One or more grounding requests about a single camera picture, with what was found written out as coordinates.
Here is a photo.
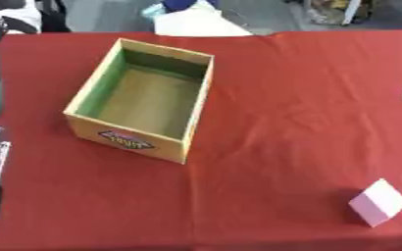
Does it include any tan cardboard box green inside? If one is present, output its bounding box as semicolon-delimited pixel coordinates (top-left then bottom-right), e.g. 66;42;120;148
62;37;217;165

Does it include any black and white bag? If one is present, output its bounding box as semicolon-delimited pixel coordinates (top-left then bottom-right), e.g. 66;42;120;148
0;0;43;44

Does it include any white chair leg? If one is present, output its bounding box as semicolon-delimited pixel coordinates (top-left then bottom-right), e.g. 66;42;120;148
339;0;365;26

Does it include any white rectangular block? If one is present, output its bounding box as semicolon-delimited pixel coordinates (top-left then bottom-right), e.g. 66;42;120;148
346;177;402;228

